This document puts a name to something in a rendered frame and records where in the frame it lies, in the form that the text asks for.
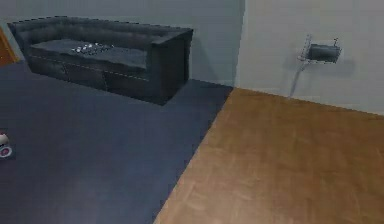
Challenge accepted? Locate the dark grey sofa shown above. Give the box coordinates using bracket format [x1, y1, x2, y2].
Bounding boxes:
[7, 15, 194, 107]

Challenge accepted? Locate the black remote control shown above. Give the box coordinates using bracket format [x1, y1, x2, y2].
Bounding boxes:
[70, 41, 114, 55]

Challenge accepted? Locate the white and pink round object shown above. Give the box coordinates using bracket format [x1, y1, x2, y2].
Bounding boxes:
[0, 132, 14, 160]

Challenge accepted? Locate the brown wooden door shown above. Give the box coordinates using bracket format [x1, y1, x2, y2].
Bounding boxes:
[0, 27, 19, 67]

